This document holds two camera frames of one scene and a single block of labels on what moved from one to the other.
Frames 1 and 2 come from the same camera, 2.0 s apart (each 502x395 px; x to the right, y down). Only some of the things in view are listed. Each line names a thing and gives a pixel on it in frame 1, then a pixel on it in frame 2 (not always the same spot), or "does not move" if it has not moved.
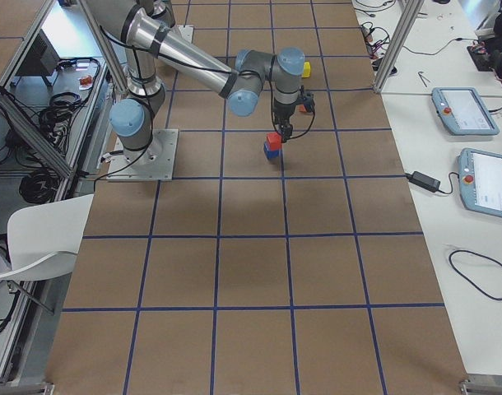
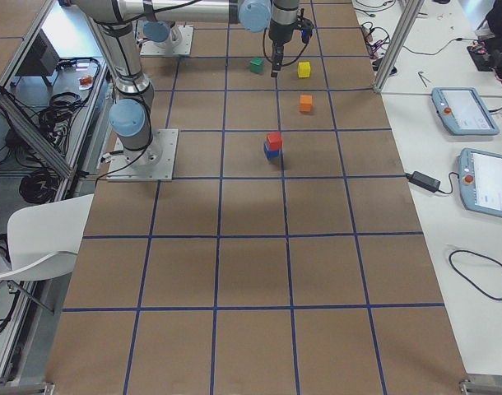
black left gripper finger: x=284 y=129 → x=277 y=58
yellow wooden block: x=307 y=69 does not move
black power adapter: x=424 y=181 does not move
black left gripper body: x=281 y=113 → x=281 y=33
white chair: x=43 y=239 does not move
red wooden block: x=275 y=140 does not move
